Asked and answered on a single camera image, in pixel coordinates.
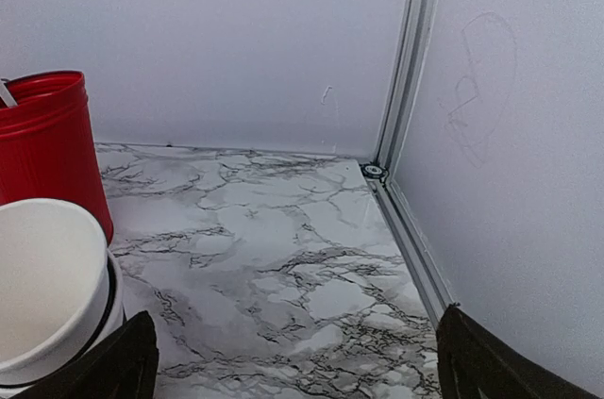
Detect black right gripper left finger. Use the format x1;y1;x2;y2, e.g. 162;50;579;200
16;311;159;399

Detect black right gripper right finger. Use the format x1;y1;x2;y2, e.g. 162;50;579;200
436;305;594;398

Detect black paper coffee cup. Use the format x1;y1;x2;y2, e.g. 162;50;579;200
1;198;126;396

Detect red cylindrical canister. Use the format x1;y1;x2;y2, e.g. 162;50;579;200
1;71;113;241

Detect white sugar stick packets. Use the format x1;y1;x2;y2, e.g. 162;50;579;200
0;80;17;108

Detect aluminium frame post right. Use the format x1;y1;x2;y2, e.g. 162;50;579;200
361;0;453;326

